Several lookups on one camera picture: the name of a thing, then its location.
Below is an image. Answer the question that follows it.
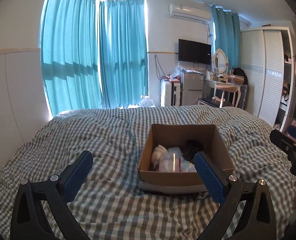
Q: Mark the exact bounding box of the turquoise curtain left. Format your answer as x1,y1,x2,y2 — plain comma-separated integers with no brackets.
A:
39,0,102,116

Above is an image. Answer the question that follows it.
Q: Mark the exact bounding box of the crumpled white tissue wad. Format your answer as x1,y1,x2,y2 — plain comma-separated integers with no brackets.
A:
151,145,168,170

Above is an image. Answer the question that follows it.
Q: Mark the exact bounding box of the brown cardboard box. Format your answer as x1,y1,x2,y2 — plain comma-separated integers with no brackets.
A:
137,124,234,194

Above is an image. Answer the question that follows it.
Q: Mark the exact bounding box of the white sliding wardrobe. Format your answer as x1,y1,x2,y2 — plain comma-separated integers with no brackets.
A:
241,27,296,133

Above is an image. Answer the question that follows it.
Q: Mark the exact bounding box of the white suitcase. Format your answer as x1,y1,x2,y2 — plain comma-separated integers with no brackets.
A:
160,79,181,107

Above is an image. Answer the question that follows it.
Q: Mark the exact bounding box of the oval vanity mirror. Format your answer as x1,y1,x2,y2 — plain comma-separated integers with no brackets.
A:
212,49,228,74

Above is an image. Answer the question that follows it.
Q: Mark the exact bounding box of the silver mini fridge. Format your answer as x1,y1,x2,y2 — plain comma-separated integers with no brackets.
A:
181,72,203,106

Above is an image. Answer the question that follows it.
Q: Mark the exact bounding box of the turquoise curtain right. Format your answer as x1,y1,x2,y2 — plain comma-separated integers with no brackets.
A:
211,5,241,72

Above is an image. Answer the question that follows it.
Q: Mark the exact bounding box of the white air conditioner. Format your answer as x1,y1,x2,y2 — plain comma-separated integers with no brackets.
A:
169,4,211,23

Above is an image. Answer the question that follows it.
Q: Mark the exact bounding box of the turquoise curtain middle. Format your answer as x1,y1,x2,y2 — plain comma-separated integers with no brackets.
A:
98,0,149,108

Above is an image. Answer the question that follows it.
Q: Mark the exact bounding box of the grey checkered bed quilt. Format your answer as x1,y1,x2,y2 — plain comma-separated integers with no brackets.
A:
0,105,296,239

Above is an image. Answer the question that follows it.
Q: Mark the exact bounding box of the small black box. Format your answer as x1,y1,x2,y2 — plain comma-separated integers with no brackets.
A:
182,139,204,164

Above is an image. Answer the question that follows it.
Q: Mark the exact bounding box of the white dressing table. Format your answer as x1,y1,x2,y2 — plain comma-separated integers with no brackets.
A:
204,80,242,108

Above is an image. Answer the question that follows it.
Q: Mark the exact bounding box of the black wall television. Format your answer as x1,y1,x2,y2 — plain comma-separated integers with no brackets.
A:
178,39,211,65

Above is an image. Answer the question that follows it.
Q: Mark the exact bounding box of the turquoise curtain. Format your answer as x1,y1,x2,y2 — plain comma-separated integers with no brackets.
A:
98,0,149,108
211,5,241,72
39,0,102,116

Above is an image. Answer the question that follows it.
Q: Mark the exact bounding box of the clear plastic bag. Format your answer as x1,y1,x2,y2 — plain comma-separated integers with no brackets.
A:
158,147,196,172

